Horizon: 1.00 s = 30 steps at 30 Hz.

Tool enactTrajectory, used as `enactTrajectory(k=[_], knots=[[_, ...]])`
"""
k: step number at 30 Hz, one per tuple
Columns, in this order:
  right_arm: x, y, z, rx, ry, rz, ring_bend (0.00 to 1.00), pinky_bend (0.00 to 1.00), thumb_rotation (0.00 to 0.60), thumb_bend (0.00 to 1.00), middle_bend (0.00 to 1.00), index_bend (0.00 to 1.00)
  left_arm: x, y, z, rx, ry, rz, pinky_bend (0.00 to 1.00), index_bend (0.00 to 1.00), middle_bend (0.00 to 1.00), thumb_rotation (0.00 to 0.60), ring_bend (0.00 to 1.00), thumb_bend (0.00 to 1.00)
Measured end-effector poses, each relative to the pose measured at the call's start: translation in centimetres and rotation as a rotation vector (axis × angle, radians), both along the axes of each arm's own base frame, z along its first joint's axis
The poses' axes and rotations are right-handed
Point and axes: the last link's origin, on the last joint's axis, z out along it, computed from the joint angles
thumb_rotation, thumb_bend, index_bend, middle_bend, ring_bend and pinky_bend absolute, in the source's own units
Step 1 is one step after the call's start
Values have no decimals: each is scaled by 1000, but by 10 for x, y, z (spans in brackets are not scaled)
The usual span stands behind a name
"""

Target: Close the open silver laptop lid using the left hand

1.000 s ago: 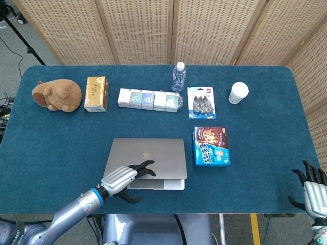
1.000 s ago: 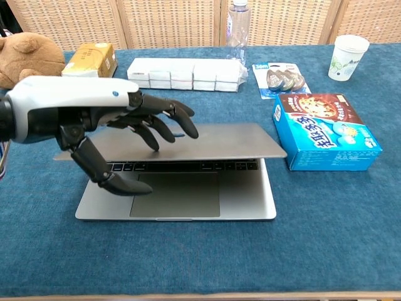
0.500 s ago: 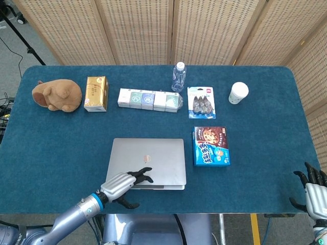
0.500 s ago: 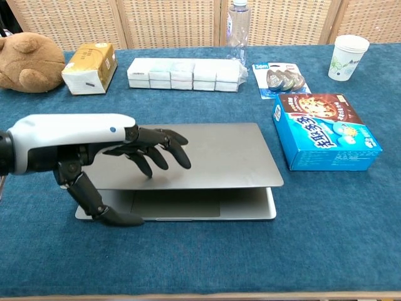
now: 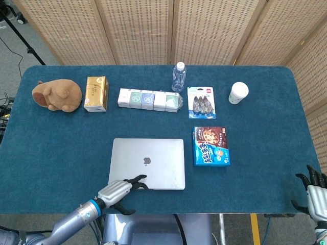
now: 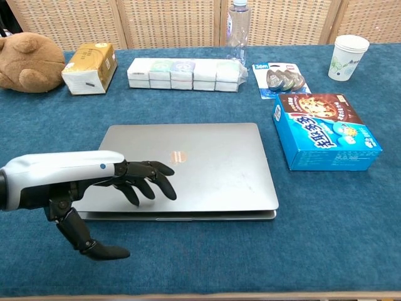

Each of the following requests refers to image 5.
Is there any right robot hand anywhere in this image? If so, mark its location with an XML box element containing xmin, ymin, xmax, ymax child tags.
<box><xmin>291</xmin><ymin>164</ymin><xmax>327</xmax><ymax>229</ymax></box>

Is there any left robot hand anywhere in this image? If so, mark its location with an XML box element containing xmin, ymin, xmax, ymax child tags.
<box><xmin>98</xmin><ymin>174</ymin><xmax>149</xmax><ymax>215</ymax></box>

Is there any grey laptop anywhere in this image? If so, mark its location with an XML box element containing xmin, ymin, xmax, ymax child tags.
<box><xmin>108</xmin><ymin>138</ymin><xmax>186</xmax><ymax>191</ymax></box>

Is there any grey robot torso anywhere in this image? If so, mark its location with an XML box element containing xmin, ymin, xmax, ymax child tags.
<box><xmin>102</xmin><ymin>213</ymin><xmax>213</xmax><ymax>245</ymax></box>

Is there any blue table cloth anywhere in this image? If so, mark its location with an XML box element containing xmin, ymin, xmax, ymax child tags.
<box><xmin>0</xmin><ymin>65</ymin><xmax>322</xmax><ymax>214</ymax></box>

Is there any pocket tissue multipack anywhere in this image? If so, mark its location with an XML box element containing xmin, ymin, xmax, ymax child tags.
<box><xmin>117</xmin><ymin>88</ymin><xmax>184</xmax><ymax>113</ymax></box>

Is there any gold tissue pack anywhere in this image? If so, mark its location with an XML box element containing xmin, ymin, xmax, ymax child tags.
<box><xmin>83</xmin><ymin>75</ymin><xmax>109</xmax><ymax>113</ymax></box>

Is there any metal table leg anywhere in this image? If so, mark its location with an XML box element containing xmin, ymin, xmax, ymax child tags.
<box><xmin>218</xmin><ymin>213</ymin><xmax>227</xmax><ymax>245</ymax></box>

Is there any blue cookie box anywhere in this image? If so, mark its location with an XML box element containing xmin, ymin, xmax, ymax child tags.
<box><xmin>192</xmin><ymin>126</ymin><xmax>231</xmax><ymax>167</ymax></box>

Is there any brown plush toy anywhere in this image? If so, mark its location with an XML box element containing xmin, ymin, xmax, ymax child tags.
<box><xmin>32</xmin><ymin>79</ymin><xmax>83</xmax><ymax>112</ymax></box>

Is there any correction tape blister pack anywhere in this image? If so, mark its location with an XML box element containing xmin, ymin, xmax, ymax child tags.
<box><xmin>187</xmin><ymin>86</ymin><xmax>217</xmax><ymax>119</ymax></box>

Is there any white paper cup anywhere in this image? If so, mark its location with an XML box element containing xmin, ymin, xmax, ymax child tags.
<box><xmin>228</xmin><ymin>82</ymin><xmax>249</xmax><ymax>105</ymax></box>

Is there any black tripod stand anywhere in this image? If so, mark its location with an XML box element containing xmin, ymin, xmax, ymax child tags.
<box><xmin>0</xmin><ymin>0</ymin><xmax>46</xmax><ymax>66</ymax></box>

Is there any black torso cable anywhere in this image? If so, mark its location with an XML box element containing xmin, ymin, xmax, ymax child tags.
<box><xmin>173</xmin><ymin>213</ymin><xmax>191</xmax><ymax>245</ymax></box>

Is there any floor cable bundle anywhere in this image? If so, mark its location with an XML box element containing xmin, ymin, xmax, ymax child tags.
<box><xmin>0</xmin><ymin>91</ymin><xmax>12</xmax><ymax>133</ymax></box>

